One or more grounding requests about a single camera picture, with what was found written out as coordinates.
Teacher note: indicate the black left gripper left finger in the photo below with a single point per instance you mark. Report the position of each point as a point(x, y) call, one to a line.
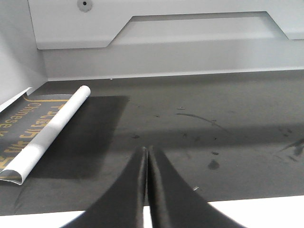
point(122, 204)

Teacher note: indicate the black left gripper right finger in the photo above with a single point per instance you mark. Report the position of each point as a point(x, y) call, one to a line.
point(173, 203)

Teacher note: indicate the rolled white poster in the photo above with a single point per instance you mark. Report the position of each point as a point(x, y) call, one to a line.
point(29, 125)

